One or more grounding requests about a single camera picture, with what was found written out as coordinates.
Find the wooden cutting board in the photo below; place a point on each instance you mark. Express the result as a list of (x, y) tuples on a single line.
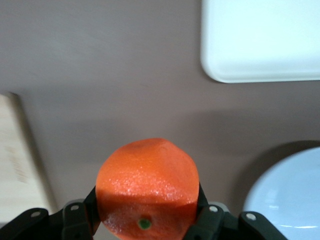
[(15, 150)]

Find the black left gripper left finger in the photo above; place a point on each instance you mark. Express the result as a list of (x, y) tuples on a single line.
[(80, 220)]

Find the white round plate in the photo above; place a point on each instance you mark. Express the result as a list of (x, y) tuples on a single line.
[(287, 195)]

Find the cream tray with bear print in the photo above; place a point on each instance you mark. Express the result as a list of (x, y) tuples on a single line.
[(262, 37)]

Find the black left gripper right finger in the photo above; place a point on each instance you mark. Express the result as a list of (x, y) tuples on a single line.
[(207, 222)]

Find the orange fruit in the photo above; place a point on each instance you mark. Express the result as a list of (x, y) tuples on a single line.
[(147, 180)]

